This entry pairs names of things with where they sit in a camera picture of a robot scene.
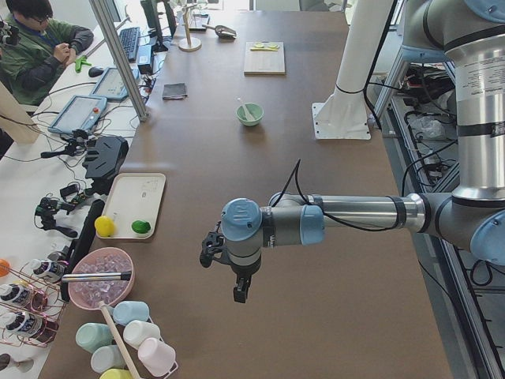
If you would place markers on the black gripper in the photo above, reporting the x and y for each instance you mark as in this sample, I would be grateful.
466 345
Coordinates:
243 273

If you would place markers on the light green bowl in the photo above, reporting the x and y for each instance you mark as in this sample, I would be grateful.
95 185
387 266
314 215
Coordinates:
255 109

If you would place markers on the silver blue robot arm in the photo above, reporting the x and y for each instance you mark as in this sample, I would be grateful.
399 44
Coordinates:
471 35

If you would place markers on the metal tongs on bowl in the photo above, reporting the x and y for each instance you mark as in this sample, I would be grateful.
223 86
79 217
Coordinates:
97 276

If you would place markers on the wooden long spoon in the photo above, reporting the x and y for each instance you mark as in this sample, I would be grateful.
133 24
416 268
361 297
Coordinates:
119 341

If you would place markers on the pink bowl of ice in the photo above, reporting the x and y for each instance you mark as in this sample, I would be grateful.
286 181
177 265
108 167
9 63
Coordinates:
87 295

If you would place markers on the pink cup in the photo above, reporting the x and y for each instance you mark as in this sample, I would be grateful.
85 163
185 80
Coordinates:
140 354

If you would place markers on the white cup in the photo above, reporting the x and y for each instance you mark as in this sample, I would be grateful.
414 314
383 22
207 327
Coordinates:
136 332

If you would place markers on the green lime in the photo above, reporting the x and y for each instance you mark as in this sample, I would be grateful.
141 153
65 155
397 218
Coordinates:
141 227

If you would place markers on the light blue cup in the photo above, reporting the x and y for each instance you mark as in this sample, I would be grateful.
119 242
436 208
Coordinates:
127 311

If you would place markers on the cream tray with bear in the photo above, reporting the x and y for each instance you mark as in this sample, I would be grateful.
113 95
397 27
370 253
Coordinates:
134 196

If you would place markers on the yellow lemon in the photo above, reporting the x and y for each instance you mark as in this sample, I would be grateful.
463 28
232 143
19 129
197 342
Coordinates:
104 226

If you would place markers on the pale blue cup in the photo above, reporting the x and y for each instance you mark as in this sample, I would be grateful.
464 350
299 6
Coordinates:
107 357

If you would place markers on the yellow cup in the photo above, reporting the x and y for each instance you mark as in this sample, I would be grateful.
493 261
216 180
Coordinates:
115 373

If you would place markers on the mint green cup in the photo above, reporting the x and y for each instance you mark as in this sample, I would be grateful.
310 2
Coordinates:
92 336

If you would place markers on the grey folded cloth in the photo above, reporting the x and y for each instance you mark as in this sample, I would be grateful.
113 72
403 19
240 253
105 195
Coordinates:
174 91

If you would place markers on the bamboo cutting board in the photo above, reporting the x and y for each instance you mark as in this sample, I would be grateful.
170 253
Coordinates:
264 62

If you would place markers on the blue teach pendant near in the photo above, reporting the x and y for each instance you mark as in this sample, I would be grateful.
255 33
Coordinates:
80 113

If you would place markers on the blue teach pendant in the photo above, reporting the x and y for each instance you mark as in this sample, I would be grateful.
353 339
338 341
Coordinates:
80 113
110 86

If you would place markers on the blue teach pendant far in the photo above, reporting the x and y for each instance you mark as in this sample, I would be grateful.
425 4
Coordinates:
110 86

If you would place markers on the wooden mug tree stand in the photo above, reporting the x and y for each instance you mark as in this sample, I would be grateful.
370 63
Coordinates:
189 43

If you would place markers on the metal scoop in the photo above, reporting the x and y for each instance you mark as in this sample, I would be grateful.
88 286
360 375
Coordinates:
222 31

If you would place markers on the computer mouse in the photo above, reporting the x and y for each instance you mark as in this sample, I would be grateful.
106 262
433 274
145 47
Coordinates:
95 71

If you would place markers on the black keyboard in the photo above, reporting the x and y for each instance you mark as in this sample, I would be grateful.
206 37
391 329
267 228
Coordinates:
128 38

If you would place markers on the person in green jacket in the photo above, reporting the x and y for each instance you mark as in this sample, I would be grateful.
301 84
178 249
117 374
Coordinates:
46 47

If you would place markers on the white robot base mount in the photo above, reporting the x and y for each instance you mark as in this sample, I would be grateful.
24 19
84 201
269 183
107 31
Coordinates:
343 115

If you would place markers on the copper wire bottle rack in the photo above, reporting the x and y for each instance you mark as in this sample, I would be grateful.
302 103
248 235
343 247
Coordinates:
31 307

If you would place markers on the aluminium frame post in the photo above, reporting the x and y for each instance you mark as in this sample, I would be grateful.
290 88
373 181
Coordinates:
110 35

